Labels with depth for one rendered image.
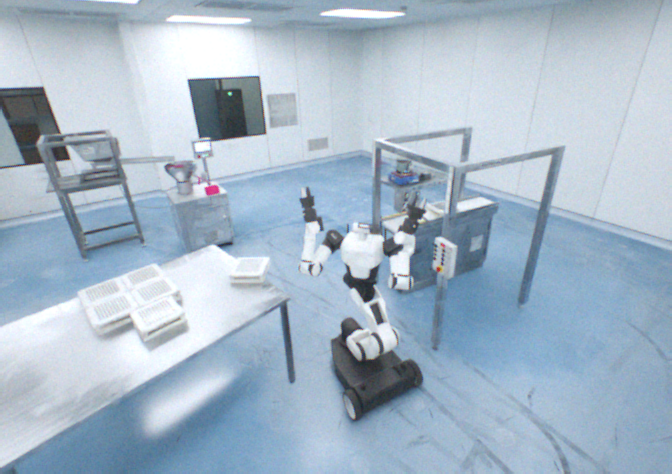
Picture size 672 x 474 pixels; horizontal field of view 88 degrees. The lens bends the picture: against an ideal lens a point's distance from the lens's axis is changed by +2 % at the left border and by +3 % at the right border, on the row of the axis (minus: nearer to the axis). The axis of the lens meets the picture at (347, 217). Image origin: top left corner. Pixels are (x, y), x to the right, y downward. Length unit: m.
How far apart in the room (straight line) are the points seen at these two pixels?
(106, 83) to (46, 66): 0.72
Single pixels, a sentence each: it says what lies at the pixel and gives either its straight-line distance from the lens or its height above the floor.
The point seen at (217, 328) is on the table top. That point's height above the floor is 0.82.
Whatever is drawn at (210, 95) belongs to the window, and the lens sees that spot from 7.38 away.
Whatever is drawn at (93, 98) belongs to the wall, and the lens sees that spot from 7.12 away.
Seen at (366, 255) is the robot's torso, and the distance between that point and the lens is 2.20.
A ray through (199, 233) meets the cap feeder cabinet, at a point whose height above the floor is 0.30.
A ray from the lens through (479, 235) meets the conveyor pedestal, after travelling 4.12.
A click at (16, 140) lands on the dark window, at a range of 7.25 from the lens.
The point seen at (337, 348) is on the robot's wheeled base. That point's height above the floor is 0.17.
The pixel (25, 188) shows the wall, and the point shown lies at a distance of 7.40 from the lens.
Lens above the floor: 2.28
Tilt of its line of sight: 25 degrees down
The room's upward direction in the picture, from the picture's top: 1 degrees counter-clockwise
